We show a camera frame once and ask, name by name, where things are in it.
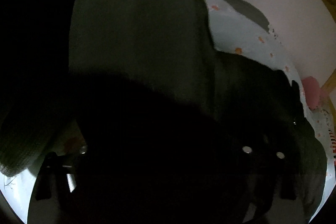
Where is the dark green large garment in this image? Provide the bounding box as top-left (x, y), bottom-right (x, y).
top-left (1, 0), bottom-right (327, 223)

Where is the pink plush pillow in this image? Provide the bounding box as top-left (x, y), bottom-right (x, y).
top-left (301, 76), bottom-right (328, 110)

